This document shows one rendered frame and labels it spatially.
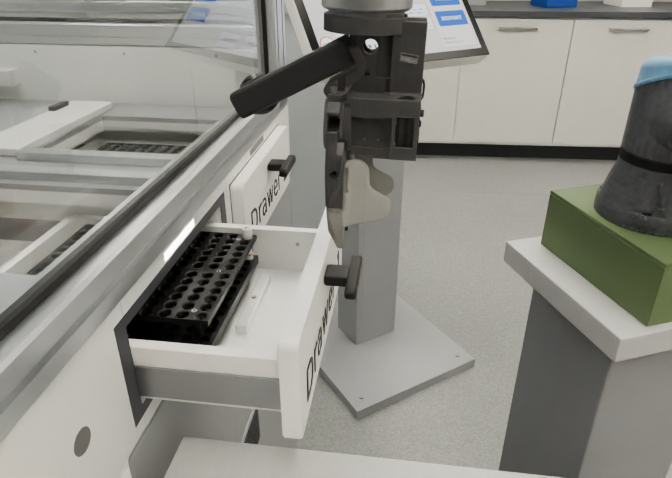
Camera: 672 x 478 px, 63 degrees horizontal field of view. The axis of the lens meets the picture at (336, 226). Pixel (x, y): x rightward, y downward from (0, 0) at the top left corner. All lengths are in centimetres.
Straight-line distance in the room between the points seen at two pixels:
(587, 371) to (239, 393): 59
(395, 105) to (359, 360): 141
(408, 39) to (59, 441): 40
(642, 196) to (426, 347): 116
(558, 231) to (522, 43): 265
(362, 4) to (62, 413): 37
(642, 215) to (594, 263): 10
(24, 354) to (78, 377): 7
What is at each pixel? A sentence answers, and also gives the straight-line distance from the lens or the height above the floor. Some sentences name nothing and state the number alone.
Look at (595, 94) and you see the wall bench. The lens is 374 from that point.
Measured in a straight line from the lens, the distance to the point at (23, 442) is 43.
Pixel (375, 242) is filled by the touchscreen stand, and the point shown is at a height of 41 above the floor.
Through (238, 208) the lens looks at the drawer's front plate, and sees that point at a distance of 76.
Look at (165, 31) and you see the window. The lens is 62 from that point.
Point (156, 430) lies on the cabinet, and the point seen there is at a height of 78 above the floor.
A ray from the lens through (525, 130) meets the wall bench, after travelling 368.
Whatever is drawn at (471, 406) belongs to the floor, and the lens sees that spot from 176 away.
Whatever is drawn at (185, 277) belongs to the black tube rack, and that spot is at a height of 90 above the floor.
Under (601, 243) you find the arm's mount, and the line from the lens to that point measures 89.
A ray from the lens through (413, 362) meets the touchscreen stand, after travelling 182.
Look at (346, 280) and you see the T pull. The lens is 56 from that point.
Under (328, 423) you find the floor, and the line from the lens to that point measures 167.
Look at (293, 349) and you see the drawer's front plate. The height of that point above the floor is 92.
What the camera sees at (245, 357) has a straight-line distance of 50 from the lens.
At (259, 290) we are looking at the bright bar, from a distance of 66.
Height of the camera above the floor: 121
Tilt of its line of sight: 27 degrees down
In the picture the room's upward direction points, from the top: straight up
